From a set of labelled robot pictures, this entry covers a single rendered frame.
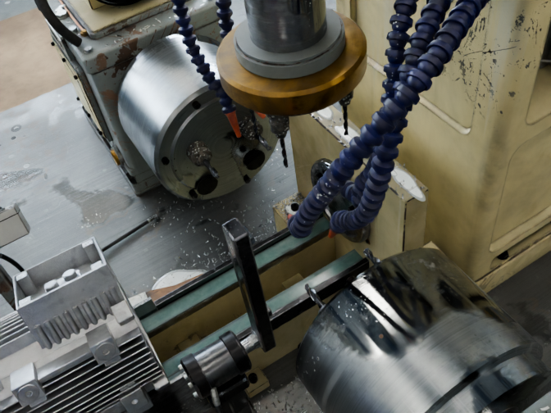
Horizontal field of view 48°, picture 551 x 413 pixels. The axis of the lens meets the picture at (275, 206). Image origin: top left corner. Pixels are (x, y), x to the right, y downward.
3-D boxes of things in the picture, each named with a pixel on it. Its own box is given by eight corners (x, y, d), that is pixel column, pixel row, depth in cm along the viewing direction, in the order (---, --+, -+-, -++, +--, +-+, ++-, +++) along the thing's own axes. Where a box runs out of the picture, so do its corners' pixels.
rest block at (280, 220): (303, 227, 124) (298, 186, 115) (323, 249, 120) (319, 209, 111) (278, 241, 122) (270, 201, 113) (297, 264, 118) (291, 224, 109)
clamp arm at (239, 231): (270, 328, 87) (240, 213, 68) (280, 344, 86) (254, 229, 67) (248, 341, 87) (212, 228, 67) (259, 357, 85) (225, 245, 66)
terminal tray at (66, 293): (115, 275, 91) (93, 235, 88) (130, 308, 82) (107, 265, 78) (37, 315, 88) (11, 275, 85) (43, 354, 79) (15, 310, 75)
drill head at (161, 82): (213, 82, 140) (188, -21, 121) (302, 174, 117) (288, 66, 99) (111, 129, 133) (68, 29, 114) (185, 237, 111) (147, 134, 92)
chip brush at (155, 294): (202, 270, 120) (202, 267, 119) (211, 288, 117) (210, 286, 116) (101, 312, 116) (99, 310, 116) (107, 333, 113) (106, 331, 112)
